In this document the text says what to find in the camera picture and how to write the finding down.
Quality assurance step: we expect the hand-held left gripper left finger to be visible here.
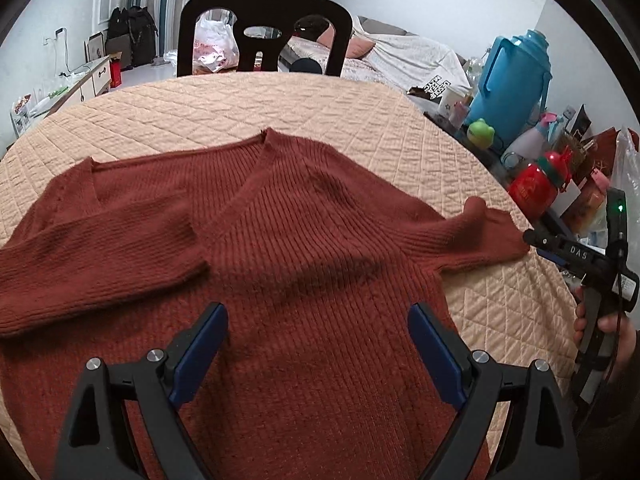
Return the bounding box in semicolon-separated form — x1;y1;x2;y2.
52;302;229;480

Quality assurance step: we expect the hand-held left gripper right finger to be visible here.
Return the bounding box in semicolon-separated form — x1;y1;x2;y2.
407;302;577;480

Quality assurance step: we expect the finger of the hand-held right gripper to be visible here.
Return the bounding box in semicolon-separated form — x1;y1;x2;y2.
522;228;571;262

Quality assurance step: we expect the rust red knit sweater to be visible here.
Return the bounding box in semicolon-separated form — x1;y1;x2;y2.
0;128;530;480

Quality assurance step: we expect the person's right hand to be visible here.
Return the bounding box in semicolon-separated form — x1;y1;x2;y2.
574;285;638;357

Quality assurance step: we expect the red bottle with green lid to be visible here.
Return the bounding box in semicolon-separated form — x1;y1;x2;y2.
507;150;574;221

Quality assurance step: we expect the pink cup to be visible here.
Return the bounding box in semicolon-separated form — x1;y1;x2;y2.
575;170;609;232

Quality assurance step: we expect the clear plastic bag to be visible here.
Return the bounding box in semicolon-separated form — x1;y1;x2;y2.
607;127;640;202

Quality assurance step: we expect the white bottle with pink lid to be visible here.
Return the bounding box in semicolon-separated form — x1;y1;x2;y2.
502;115;566;169

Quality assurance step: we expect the dark red gift bag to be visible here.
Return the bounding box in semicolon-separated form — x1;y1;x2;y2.
565;127;622;187

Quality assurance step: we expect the green frog toy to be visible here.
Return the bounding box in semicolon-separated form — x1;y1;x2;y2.
467;118;497;149

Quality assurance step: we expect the white paper cup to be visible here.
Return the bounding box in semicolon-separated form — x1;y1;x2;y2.
440;85;474;129

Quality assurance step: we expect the blue thermos jug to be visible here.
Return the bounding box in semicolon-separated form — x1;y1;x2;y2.
467;29;554;149

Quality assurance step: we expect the beige quilted blanket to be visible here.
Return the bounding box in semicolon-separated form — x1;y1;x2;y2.
0;74;582;480

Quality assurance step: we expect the pink pillow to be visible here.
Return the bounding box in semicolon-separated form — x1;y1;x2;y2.
345;37;376;59

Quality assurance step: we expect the white cabinet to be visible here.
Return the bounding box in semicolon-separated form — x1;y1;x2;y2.
10;55;114;137

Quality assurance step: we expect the floral bed cover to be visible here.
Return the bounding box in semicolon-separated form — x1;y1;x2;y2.
284;35;382;81

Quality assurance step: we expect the white plastic bag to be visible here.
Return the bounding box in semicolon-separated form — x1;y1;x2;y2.
192;9;242;74

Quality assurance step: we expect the black backpack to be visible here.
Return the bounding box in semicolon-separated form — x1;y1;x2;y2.
106;6;160;67

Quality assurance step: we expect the black plastic chair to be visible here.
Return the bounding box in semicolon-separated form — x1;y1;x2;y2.
177;0;352;79

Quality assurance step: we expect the picture frame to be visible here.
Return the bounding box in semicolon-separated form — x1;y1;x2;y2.
84;31;107;61

